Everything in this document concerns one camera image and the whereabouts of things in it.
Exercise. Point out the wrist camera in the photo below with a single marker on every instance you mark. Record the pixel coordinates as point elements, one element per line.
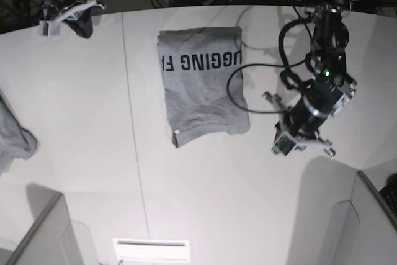
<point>49,28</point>
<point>284,144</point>

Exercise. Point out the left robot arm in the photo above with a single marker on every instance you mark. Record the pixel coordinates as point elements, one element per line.
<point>330,87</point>

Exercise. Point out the grey T-shirt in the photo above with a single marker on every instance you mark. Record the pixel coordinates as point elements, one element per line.
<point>203,86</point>

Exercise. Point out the left white bin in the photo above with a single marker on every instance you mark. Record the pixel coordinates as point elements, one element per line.
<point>53,238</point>

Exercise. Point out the black keyboard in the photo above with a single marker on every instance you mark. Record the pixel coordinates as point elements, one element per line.
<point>389,195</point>

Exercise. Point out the white bin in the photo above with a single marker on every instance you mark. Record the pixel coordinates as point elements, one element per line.
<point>53,238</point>
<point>343,221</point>

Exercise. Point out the right white bin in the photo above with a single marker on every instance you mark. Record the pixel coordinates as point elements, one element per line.
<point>343,221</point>

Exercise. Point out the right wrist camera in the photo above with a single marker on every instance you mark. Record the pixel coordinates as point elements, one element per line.
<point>49,28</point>

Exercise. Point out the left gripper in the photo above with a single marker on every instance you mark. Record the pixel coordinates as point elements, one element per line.
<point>303,120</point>

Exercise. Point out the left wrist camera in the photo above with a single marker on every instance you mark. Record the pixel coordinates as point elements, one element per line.
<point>284,144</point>

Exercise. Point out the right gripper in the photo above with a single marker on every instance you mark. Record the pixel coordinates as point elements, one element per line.
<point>76,13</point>

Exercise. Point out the grey cloth pile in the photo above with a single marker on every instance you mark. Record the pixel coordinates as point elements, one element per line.
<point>16,142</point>

